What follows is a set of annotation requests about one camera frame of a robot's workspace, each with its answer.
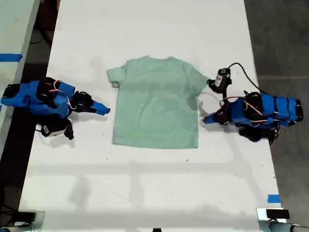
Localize black camera cable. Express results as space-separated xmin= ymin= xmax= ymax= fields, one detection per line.
xmin=226 ymin=62 xmax=262 ymax=94

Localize metal table clamp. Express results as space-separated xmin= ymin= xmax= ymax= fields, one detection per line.
xmin=256 ymin=207 xmax=309 ymax=232
xmin=0 ymin=210 xmax=46 ymax=232

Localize long blue tape strip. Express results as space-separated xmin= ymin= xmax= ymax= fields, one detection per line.
xmin=0 ymin=53 xmax=23 ymax=62

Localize black white camera box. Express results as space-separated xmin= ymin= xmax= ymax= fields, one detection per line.
xmin=35 ymin=118 xmax=75 ymax=141

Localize pale green T-shirt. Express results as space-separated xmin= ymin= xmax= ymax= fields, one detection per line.
xmin=106 ymin=55 xmax=211 ymax=149

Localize small black box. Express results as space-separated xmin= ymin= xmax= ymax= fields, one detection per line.
xmin=17 ymin=212 xmax=37 ymax=222
xmin=265 ymin=209 xmax=290 ymax=219

